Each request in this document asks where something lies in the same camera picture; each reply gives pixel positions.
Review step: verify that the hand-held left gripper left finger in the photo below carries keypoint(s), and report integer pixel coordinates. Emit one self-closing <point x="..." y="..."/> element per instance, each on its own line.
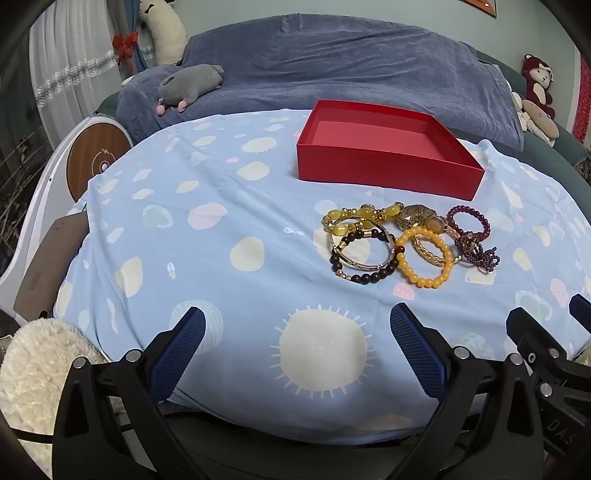
<point x="180" y="350"/>

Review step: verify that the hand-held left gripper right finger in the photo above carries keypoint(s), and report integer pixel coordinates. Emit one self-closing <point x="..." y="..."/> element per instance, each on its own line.
<point x="418" y="355"/>

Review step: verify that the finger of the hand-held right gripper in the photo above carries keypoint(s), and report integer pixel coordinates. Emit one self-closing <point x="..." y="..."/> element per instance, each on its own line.
<point x="582" y="310"/>
<point x="526" y="330"/>

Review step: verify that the thin gold bangle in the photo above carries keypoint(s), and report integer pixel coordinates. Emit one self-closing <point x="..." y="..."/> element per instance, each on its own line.
<point x="355" y="265"/>

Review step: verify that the small gold pendant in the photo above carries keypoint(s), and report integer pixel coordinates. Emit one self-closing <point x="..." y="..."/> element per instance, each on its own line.
<point x="418" y="213"/>

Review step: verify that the red cardboard box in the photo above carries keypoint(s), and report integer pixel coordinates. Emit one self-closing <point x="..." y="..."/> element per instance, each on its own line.
<point x="383" y="170"/>

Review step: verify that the light blue patterned tablecloth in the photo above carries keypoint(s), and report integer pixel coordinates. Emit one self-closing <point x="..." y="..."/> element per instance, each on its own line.
<point x="207" y="277"/>

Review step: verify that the white fluffy cushion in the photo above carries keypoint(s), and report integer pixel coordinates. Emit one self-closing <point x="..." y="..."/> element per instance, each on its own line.
<point x="32" y="378"/>

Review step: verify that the brown cardboard sheet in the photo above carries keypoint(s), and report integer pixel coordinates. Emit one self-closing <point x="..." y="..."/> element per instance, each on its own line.
<point x="46" y="267"/>

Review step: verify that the green sofa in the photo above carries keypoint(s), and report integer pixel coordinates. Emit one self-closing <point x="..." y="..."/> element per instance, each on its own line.
<point x="545" y="157"/>

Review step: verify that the beige plush toy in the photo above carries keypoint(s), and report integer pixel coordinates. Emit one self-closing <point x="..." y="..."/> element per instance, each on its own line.
<point x="540" y="120"/>

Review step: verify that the white stand with wooden disc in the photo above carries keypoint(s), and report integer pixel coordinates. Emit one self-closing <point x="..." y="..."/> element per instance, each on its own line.
<point x="92" y="157"/>

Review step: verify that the red monkey plush toy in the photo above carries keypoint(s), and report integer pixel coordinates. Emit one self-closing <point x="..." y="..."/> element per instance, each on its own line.
<point x="538" y="94"/>

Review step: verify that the grey plush toy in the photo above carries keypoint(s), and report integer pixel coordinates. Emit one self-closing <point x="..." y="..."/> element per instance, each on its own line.
<point x="189" y="85"/>

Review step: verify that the silver tinsel garland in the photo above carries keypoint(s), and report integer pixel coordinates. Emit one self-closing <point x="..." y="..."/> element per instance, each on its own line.
<point x="69" y="76"/>

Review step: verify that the blue blanket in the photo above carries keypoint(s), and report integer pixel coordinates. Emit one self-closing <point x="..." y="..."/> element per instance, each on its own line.
<point x="346" y="60"/>

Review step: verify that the red bow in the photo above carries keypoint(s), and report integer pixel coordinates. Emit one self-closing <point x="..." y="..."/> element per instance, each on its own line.
<point x="124" y="46"/>

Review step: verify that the white long plush toy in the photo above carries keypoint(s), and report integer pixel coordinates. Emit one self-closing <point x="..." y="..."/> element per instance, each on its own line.
<point x="168" y="32"/>

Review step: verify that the white sheer curtain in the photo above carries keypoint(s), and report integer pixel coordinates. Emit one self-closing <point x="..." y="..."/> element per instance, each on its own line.
<point x="78" y="41"/>

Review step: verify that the blue curtain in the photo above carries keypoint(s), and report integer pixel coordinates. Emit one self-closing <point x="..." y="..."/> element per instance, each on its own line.
<point x="136" y="18"/>

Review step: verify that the red wall hanging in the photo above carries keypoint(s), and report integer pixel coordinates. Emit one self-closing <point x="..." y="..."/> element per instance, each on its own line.
<point x="582" y="101"/>

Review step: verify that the orange wall picture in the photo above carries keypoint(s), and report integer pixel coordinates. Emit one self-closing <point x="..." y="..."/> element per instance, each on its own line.
<point x="482" y="5"/>

